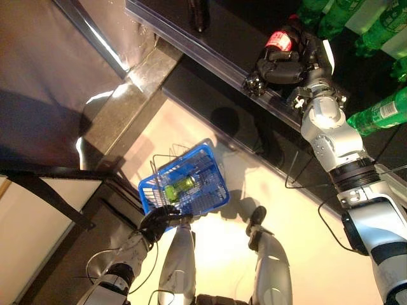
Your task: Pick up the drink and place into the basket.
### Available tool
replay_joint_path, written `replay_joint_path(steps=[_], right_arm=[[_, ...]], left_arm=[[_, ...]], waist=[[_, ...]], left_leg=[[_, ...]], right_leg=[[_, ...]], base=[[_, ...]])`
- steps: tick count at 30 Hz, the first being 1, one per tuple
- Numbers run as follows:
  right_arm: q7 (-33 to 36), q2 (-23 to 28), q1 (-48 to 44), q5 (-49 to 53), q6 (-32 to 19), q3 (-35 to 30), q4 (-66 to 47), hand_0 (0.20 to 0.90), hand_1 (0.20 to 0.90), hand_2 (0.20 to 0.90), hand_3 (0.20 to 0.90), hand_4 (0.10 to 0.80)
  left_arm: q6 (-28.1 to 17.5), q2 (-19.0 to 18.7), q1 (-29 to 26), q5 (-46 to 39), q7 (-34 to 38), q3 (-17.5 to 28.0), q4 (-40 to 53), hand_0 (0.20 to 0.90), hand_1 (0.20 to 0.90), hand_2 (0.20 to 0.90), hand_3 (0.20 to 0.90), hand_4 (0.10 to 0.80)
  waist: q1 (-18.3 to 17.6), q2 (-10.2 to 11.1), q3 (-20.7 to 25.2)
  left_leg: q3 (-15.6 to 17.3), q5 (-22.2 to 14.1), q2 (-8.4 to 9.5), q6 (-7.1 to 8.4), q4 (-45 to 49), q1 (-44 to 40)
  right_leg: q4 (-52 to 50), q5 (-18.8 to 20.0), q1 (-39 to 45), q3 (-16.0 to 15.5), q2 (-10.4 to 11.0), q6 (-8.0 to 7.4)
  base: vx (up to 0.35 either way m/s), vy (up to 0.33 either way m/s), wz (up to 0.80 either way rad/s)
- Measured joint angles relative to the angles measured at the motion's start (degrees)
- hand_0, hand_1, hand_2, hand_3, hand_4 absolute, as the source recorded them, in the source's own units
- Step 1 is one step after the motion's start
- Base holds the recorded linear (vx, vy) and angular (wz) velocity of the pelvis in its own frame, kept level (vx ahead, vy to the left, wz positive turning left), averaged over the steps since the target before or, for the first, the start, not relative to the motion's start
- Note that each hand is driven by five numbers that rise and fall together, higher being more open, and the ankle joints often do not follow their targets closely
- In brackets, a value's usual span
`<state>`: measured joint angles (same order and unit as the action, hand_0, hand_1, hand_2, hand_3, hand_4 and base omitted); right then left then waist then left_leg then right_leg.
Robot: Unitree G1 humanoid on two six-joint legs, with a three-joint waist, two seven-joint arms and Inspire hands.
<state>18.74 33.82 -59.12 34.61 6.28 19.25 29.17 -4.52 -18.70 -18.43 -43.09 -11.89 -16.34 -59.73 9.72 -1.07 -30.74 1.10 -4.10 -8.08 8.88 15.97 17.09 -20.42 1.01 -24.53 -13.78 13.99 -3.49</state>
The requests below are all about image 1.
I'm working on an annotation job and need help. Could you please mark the Coca-Cola bottle red label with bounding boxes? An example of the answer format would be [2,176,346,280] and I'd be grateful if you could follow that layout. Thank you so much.
[187,0,210,32]
[243,14,306,98]

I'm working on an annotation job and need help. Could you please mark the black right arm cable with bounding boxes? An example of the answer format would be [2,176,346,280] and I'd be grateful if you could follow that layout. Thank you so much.
[284,151,371,255]

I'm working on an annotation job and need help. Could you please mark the black shelf with clear rail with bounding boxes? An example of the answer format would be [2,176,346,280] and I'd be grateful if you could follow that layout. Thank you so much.
[162,58,350,217]
[125,0,407,191]

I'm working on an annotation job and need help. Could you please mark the dark perforated upright post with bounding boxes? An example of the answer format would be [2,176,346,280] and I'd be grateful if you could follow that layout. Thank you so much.
[0,160,96,229]

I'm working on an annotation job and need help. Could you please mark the robot left hand black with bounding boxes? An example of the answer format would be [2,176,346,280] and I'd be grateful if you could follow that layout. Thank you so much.
[138,205,193,245]

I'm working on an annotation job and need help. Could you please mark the white panel board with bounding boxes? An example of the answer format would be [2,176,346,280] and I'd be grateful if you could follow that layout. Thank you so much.
[0,176,99,299]

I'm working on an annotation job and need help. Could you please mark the blue plastic shopping basket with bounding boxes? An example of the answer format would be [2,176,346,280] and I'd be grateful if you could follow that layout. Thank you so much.
[138,138,230,233]

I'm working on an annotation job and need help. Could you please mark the robot right hand black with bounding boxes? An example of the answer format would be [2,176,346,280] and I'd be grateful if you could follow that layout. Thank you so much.
[254,22,335,86]

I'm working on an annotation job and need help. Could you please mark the robot torso dark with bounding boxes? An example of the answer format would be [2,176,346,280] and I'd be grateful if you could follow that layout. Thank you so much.
[193,294,255,305]

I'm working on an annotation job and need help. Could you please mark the dark metal wall strip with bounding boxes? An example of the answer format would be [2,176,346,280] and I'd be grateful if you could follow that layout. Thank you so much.
[52,0,131,72]

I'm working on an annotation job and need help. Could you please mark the green bottle in basket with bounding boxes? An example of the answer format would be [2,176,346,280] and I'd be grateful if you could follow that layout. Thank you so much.
[164,176,197,203]

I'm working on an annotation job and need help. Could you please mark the dark granite plinth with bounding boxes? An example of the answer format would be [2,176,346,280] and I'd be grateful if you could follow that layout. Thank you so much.
[76,37,185,172]

